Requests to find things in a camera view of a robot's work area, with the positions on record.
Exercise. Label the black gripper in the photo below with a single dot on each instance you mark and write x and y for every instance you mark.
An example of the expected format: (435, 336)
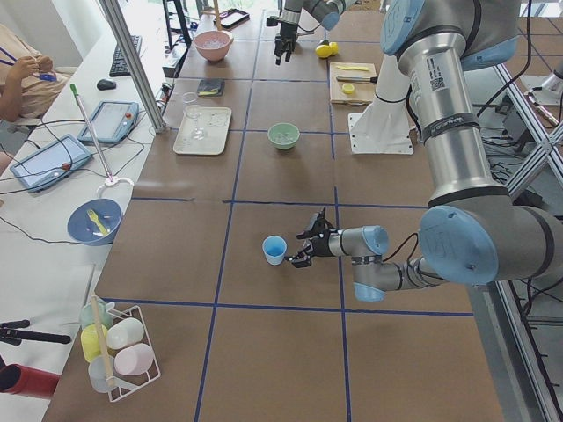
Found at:
(288, 32)
(323, 246)

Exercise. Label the light green bowl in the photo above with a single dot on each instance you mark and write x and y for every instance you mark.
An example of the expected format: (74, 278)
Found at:
(283, 128)

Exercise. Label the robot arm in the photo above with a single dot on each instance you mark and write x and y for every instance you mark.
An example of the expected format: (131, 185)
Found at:
(472, 232)
(326, 13)

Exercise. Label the pink bowl with ice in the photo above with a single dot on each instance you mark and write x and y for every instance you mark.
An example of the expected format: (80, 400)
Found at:
(213, 45)

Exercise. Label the ice cubes in bowl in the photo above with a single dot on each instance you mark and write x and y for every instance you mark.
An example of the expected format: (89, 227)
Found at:
(283, 139)

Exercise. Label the blue bowl with fork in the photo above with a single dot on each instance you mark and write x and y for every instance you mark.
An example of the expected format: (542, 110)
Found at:
(83, 230)

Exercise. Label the light blue cup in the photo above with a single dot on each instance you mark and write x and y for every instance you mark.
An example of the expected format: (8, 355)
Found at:
(274, 249)

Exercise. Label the yellow lemon lower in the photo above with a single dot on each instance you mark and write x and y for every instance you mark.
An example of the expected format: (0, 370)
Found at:
(323, 51)

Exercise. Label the yellow lemon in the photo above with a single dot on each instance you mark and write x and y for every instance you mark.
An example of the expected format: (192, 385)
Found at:
(323, 51)
(334, 47)

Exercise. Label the yellow lemon upper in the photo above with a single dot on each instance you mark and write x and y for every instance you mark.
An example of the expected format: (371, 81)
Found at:
(334, 47)

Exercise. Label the lemon half slice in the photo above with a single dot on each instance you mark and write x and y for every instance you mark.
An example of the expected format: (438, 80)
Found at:
(348, 88)

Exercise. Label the steel muddler black tip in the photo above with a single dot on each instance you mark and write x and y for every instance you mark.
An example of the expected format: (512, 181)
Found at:
(357, 79)

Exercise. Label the yellow plastic knife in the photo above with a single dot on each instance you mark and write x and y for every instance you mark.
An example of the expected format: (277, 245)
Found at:
(356, 68)

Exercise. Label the grey folded cloth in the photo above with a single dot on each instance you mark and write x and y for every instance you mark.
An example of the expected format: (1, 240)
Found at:
(211, 87)

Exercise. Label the wooden cutting board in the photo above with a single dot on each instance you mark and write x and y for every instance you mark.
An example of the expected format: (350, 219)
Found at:
(352, 83)

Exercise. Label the cream bear tray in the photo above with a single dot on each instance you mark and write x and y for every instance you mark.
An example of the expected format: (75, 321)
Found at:
(216, 122)

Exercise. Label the clear wine glass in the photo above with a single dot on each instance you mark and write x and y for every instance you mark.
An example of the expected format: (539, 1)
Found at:
(192, 111)

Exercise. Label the black computer mouse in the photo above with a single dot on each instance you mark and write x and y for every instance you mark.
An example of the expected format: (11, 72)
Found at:
(106, 84)

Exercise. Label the blue teach pendant far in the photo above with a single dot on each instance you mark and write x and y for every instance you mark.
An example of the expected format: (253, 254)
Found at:
(113, 120)

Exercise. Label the blue teach pendant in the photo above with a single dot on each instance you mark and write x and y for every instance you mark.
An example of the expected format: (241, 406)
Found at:
(113, 120)
(46, 166)

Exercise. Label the yellow plastic fork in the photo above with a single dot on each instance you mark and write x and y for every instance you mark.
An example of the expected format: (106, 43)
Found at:
(93, 216)

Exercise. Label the blue teach pendant near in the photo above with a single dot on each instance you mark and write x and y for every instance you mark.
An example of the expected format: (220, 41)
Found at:
(46, 166)

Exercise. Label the seated person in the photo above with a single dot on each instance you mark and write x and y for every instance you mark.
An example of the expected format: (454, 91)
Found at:
(29, 82)

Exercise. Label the red cylinder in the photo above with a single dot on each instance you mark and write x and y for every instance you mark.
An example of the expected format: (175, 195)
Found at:
(28, 381)

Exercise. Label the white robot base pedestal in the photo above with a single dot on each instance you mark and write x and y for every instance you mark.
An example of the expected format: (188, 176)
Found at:
(383, 127)

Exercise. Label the aluminium frame post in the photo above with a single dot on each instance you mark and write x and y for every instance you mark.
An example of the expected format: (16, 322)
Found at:
(118, 25)

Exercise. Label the white wire cup rack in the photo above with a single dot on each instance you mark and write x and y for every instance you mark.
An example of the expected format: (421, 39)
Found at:
(117, 348)

